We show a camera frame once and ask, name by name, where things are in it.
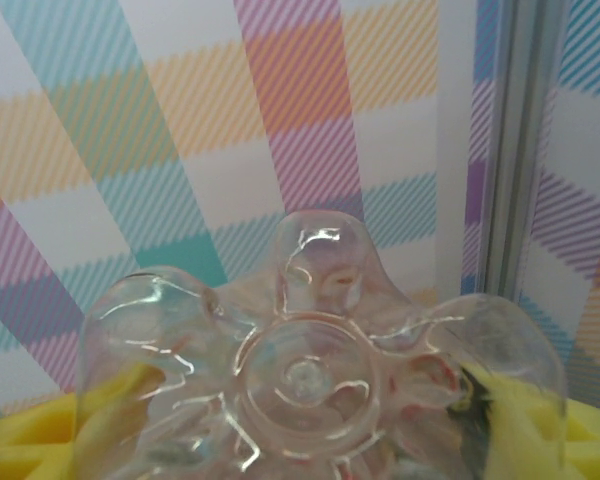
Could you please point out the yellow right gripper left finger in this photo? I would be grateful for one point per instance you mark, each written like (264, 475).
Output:
(25, 445)

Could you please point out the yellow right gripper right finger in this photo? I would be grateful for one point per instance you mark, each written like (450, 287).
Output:
(590, 445)

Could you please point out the red cap cola bottle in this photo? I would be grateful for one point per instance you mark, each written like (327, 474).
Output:
(305, 380)

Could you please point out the pastel checkered cloth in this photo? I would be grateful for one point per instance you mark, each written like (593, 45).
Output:
(180, 125)

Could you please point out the grey metal post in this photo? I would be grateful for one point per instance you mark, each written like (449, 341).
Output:
(522, 150)

